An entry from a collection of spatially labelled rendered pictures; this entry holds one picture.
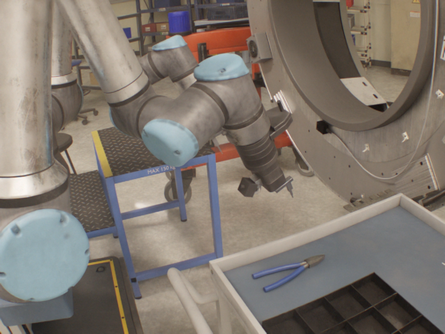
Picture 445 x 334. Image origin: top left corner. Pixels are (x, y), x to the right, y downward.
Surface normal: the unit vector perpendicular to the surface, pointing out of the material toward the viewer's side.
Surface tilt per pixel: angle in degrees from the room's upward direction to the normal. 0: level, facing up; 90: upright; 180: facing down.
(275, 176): 79
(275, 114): 25
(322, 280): 0
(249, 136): 105
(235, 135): 113
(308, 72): 42
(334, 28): 74
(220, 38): 90
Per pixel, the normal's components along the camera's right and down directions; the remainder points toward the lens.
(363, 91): 0.11, -0.65
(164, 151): -0.59, 0.70
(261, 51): 0.31, 0.00
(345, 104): 0.00, -0.81
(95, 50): -0.07, 0.66
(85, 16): 0.20, 0.56
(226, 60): -0.32, -0.75
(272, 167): 0.52, 0.57
